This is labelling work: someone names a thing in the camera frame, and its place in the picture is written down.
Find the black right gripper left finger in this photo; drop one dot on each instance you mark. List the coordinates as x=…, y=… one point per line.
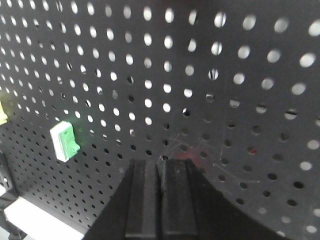
x=144, y=209

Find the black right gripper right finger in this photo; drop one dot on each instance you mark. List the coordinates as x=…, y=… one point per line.
x=178, y=221

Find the white standing desk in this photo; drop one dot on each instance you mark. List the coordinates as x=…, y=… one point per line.
x=37, y=223

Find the black perforated pegboard panel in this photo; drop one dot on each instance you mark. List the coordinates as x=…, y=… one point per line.
x=230, y=87

